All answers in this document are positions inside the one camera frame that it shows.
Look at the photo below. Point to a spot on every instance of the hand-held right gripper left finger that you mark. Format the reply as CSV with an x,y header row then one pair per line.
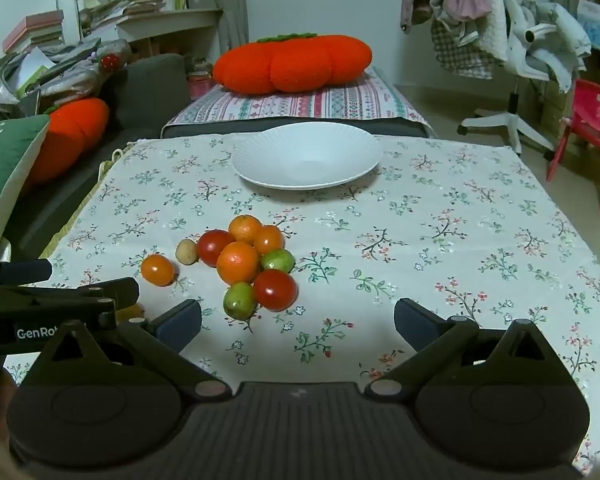
x,y
180,321

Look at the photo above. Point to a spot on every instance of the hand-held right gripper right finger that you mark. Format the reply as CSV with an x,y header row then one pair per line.
x,y
414,321

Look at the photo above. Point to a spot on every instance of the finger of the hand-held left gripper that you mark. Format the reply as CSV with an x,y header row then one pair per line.
x,y
22,271
80,292

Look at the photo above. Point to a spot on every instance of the orange cherry tomato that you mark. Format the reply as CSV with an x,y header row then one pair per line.
x,y
157,270
270,239

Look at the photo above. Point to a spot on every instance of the green jujube fruit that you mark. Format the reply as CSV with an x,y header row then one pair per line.
x,y
239,302
279,260

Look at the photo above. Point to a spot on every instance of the small beige fruit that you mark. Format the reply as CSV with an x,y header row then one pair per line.
x,y
186,252

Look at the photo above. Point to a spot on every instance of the red tomato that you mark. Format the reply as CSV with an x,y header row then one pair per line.
x,y
212,247
276,290

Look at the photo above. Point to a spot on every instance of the large mandarin orange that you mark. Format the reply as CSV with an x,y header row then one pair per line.
x,y
237,263

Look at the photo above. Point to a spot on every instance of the small mandarin orange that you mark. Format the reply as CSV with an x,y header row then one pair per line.
x,y
245,227

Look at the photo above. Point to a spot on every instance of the white ribbed plate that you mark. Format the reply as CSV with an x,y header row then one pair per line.
x,y
307,157

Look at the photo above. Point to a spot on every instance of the small yellow fruit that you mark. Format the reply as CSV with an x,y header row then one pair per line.
x,y
129,314

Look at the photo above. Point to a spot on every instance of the floral tablecloth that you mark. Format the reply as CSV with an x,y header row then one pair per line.
x,y
430,260

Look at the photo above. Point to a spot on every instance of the green patterned pillow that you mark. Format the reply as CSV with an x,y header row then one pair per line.
x,y
5,170

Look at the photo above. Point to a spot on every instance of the small orange persimmon cushion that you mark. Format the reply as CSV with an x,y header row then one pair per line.
x,y
75,130

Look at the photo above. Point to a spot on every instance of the silver bag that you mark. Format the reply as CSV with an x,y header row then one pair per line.
x,y
70,80

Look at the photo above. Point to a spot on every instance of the dark grey sofa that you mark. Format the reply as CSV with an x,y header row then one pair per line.
x,y
150,90

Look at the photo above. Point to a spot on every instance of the strawberry plush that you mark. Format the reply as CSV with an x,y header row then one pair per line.
x,y
110,61

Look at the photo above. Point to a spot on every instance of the white office chair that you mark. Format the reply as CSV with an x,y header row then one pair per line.
x,y
512,110

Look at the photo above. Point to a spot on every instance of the striped patterned cover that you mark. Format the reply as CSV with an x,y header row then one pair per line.
x,y
330,100

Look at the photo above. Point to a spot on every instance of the pink box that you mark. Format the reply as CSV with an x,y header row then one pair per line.
x,y
199,84

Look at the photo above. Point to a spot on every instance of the stack of pink books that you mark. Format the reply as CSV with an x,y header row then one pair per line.
x,y
32,30

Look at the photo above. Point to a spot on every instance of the red plastic chair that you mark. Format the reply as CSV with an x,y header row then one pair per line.
x,y
592,110

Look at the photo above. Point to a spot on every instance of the large orange persimmon cushion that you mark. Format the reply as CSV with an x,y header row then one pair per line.
x,y
292,62

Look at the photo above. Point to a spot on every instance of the pile of books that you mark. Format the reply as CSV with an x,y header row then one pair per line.
x,y
135,2

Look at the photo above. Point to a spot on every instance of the pile of clothes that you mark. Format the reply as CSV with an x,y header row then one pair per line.
x,y
475,15

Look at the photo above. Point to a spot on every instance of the white wall shelf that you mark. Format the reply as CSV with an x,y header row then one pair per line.
x,y
180,17

